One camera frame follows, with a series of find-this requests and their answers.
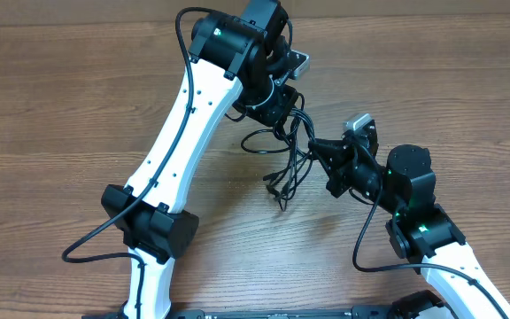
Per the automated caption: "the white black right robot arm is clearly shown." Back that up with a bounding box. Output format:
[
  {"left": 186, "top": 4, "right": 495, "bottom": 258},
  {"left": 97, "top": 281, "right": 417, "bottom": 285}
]
[{"left": 308, "top": 118, "right": 510, "bottom": 318}]

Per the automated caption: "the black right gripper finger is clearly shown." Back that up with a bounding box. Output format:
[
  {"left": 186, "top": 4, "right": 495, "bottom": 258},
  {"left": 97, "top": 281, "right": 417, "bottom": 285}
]
[
  {"left": 308, "top": 138, "right": 344, "bottom": 155},
  {"left": 313, "top": 152, "right": 339, "bottom": 178}
]

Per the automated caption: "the black cable bundle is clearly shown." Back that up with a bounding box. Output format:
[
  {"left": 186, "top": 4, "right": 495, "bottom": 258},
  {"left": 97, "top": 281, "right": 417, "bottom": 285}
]
[{"left": 240, "top": 95, "right": 318, "bottom": 213}]

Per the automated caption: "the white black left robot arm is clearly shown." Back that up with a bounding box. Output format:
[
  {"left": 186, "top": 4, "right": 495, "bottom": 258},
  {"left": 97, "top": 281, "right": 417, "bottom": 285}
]
[{"left": 101, "top": 1, "right": 300, "bottom": 318}]

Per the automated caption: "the black aluminium frame rail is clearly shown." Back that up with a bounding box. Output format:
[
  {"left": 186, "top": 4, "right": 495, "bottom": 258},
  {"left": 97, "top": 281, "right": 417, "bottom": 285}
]
[{"left": 81, "top": 306, "right": 456, "bottom": 319}]

